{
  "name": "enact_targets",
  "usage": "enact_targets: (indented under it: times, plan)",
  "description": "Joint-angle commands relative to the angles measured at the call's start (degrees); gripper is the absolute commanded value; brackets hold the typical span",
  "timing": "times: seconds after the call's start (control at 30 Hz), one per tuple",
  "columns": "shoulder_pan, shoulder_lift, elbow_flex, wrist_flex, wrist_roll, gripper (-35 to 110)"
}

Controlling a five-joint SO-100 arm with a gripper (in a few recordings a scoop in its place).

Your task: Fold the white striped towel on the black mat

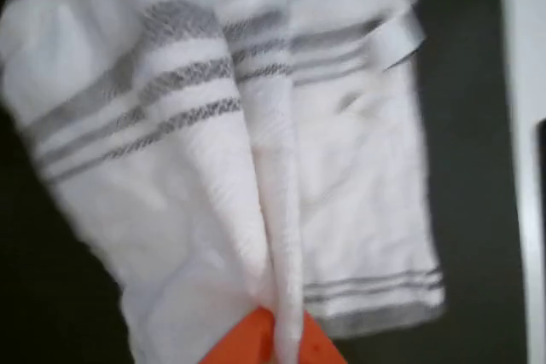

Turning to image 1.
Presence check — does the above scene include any flat black device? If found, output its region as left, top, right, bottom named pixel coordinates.
left=531, top=118, right=546, bottom=364

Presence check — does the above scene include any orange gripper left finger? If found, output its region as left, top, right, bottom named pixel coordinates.
left=199, top=306, right=275, bottom=364

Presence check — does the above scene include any white striped dish towel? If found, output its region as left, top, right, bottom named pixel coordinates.
left=0, top=0, right=447, bottom=364

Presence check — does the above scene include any black desk mat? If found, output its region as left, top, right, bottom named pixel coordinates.
left=0, top=0, right=526, bottom=364

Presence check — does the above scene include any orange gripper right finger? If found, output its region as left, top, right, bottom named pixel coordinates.
left=301, top=311, right=347, bottom=364

